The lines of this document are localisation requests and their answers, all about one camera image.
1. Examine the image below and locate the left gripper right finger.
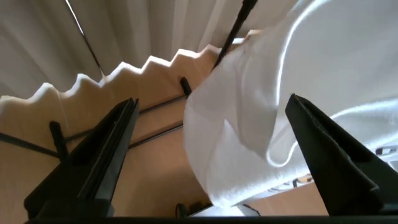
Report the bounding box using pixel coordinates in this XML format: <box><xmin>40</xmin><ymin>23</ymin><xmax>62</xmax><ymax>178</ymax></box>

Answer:
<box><xmin>285</xmin><ymin>93</ymin><xmax>398</xmax><ymax>217</ymax></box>

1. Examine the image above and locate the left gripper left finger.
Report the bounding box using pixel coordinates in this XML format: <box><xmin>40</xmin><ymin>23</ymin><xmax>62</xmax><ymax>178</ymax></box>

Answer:
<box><xmin>24</xmin><ymin>98</ymin><xmax>141</xmax><ymax>219</ymax></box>

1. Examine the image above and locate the white printed t-shirt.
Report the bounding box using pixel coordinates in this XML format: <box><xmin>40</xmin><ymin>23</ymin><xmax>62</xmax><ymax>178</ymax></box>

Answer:
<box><xmin>183</xmin><ymin>0</ymin><xmax>398</xmax><ymax>208</ymax></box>

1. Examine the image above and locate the black clothes rack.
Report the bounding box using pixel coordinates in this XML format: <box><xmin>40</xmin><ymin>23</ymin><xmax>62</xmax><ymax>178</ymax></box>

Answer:
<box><xmin>0</xmin><ymin>0</ymin><xmax>259</xmax><ymax>161</ymax></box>

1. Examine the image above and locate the beige curtain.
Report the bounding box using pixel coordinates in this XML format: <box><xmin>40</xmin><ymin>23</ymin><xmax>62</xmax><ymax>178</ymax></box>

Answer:
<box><xmin>0</xmin><ymin>0</ymin><xmax>299</xmax><ymax>97</ymax></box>

